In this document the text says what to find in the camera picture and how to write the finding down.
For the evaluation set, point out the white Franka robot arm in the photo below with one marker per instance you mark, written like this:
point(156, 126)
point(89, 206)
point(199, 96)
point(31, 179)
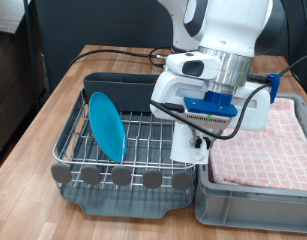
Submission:
point(226, 23)

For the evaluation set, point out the blue round plate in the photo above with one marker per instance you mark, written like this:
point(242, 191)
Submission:
point(106, 126)

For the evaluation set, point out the grey dish drying rack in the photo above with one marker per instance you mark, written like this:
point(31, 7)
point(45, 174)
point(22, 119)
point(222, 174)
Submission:
point(116, 205)

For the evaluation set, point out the white plastic mug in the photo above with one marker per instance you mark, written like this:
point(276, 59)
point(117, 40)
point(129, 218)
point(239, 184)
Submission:
point(186, 143)

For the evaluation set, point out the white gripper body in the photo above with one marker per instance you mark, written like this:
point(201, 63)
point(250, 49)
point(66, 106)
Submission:
point(179, 96)

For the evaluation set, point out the dark grey cutlery holder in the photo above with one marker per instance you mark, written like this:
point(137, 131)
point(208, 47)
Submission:
point(126, 91)

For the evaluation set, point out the brown cardboard box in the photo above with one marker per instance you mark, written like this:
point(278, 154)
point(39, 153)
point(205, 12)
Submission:
point(9, 93)

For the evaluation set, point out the grey plastic crate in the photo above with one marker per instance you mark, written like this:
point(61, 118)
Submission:
point(253, 210)

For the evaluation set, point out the pink checkered cloth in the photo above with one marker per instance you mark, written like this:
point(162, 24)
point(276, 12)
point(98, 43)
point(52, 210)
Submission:
point(269, 156)

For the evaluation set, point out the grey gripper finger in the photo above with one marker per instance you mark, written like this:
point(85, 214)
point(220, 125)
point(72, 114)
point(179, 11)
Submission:
point(197, 141)
point(209, 140)

